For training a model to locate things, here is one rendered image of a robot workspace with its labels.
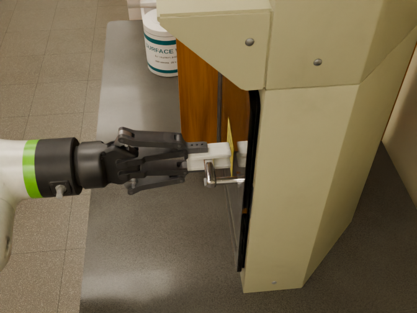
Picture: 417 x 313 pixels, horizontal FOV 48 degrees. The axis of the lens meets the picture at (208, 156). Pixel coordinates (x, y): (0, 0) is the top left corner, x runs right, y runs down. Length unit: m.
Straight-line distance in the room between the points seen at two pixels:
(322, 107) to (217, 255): 0.46
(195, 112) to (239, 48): 0.54
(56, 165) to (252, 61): 0.35
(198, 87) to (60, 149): 0.37
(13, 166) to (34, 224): 1.55
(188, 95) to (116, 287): 0.41
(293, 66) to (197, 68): 0.46
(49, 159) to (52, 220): 1.55
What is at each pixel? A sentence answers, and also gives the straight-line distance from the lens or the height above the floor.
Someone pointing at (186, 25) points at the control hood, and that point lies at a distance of 0.48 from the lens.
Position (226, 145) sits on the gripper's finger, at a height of 1.21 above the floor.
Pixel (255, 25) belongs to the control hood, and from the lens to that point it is 0.49.
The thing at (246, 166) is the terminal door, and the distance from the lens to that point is 0.64.
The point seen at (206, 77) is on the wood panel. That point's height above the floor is 1.16.
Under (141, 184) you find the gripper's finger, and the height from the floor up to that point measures 1.15.
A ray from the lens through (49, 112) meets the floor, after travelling 2.83.
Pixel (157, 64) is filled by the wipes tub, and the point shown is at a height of 0.98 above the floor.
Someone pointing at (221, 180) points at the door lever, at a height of 1.21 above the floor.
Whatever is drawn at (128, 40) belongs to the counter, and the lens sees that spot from 1.53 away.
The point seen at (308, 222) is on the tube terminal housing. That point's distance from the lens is 0.75.
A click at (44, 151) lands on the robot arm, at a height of 1.24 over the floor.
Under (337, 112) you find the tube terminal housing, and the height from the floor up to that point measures 1.37.
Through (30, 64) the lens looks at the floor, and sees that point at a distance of 3.26.
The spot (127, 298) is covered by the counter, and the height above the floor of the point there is 0.94.
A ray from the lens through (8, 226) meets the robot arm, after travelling 0.73.
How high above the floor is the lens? 1.74
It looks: 46 degrees down
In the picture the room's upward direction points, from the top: straight up
